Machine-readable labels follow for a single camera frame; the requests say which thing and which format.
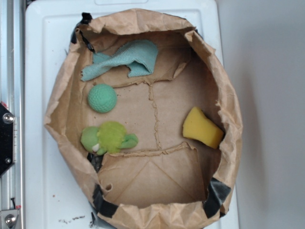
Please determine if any yellow sponge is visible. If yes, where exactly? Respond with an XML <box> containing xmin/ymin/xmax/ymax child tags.
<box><xmin>183</xmin><ymin>107</ymin><xmax>224</xmax><ymax>149</ymax></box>

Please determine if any green dimpled ball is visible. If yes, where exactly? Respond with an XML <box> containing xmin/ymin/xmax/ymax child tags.
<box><xmin>87</xmin><ymin>84</ymin><xmax>117</xmax><ymax>113</ymax></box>

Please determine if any white plastic bin lid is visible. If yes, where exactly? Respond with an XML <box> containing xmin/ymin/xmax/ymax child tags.
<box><xmin>24</xmin><ymin>0</ymin><xmax>240</xmax><ymax>229</ymax></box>

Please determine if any light blue cloth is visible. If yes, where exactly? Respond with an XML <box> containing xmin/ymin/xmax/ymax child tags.
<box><xmin>81</xmin><ymin>40</ymin><xmax>158</xmax><ymax>82</ymax></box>

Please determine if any brown paper bag tray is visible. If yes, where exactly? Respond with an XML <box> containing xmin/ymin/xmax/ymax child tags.
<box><xmin>45</xmin><ymin>9</ymin><xmax>243</xmax><ymax>229</ymax></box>

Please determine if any green plush animal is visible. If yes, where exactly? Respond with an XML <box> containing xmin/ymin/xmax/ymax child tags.
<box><xmin>81</xmin><ymin>121</ymin><xmax>139</xmax><ymax>156</ymax></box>

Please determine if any black bracket plate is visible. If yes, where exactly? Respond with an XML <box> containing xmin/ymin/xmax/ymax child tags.
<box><xmin>0</xmin><ymin>102</ymin><xmax>15</xmax><ymax>177</ymax></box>

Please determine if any aluminium frame rail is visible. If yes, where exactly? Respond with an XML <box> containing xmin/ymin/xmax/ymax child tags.
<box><xmin>0</xmin><ymin>0</ymin><xmax>26</xmax><ymax>229</ymax></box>

